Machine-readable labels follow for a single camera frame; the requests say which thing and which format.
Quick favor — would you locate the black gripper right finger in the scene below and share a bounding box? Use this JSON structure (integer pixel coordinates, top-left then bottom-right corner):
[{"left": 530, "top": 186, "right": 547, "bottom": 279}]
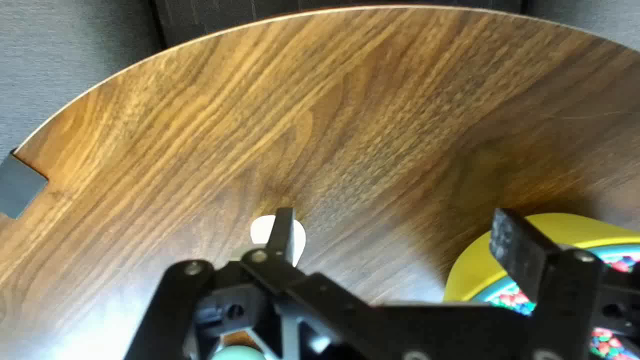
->
[{"left": 489, "top": 206, "right": 640, "bottom": 336}]

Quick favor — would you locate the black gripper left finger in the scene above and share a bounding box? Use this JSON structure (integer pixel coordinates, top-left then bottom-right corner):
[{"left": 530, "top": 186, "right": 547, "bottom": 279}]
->
[{"left": 239, "top": 206, "right": 376, "bottom": 323}]

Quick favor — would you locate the pale wooden spoon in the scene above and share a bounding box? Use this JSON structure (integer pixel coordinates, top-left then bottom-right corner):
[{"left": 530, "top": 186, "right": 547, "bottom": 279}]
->
[{"left": 248, "top": 213, "right": 310, "bottom": 266}]

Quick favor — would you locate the blue yellow bowl with beads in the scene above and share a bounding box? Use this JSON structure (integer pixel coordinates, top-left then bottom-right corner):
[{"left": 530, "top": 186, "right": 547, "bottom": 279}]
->
[{"left": 443, "top": 212, "right": 640, "bottom": 360}]

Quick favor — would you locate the dark grey sofa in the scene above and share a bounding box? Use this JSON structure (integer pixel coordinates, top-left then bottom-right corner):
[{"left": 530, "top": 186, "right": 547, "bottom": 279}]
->
[{"left": 150, "top": 0, "right": 528, "bottom": 49}]

